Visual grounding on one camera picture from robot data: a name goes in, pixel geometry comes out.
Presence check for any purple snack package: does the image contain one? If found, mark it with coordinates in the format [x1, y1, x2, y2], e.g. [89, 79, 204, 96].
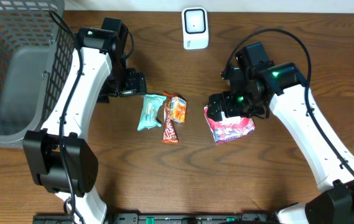
[204, 105, 255, 144]

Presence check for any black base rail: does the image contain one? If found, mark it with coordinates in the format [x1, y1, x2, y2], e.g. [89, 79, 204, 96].
[32, 212, 280, 224]

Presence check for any teal snack wrapper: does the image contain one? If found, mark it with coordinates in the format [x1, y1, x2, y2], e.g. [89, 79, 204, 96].
[137, 95, 166, 131]

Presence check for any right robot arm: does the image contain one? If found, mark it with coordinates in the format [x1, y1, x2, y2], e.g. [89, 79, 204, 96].
[205, 42, 354, 223]

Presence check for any orange chocolate bar wrapper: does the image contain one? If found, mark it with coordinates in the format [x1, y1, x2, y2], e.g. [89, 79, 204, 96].
[162, 91, 179, 144]

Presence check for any white barcode scanner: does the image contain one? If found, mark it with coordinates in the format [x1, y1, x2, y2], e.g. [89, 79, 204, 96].
[181, 7, 209, 50]

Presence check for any orange juice carton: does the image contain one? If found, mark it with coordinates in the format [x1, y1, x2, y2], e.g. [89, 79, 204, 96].
[170, 96, 187, 123]

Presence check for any grey plastic mesh basket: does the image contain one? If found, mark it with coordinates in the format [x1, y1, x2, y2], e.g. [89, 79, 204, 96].
[0, 0, 73, 147]

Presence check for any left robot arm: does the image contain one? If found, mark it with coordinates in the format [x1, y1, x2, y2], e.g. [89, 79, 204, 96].
[22, 17, 147, 223]

